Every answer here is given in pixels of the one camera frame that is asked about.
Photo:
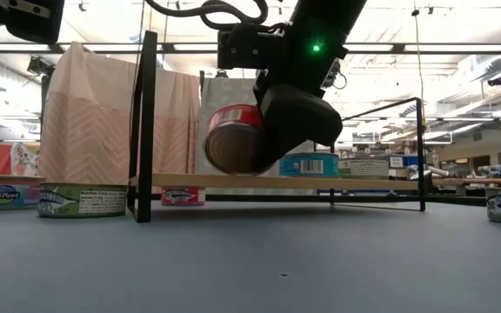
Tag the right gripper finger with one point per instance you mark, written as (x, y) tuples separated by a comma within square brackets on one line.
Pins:
[(268, 152)]

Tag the red label can gold lid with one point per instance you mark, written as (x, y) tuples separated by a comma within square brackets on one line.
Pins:
[(233, 148)]

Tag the blue label can silver lid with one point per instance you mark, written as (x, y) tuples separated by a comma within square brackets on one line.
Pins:
[(309, 164)]

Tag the red label can silver lid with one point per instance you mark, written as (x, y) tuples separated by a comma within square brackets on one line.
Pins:
[(183, 195)]

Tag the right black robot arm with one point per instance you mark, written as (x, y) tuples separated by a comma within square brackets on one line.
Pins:
[(311, 26)]

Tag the small black mounted device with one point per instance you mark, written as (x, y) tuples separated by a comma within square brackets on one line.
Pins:
[(335, 74), (39, 65)]

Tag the grey-green leaf print cloth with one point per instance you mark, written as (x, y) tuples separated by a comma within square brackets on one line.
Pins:
[(220, 95)]

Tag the pink chevron cloth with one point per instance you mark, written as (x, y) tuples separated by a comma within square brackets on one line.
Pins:
[(85, 130)]

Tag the black ceiling dome device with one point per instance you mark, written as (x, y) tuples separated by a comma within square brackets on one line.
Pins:
[(497, 80)]

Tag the white floral cloth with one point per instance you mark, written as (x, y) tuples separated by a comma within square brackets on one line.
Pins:
[(25, 158)]

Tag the Wild Planet can gold lid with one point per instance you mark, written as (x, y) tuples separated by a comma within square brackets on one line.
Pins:
[(4, 193)]

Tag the wooden shelf black metal frame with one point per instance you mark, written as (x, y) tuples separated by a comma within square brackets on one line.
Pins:
[(276, 181)]

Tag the black aluminium table frame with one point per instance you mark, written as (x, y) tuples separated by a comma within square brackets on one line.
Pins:
[(276, 197)]

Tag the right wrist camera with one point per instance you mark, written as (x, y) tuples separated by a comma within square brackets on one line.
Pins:
[(246, 48)]

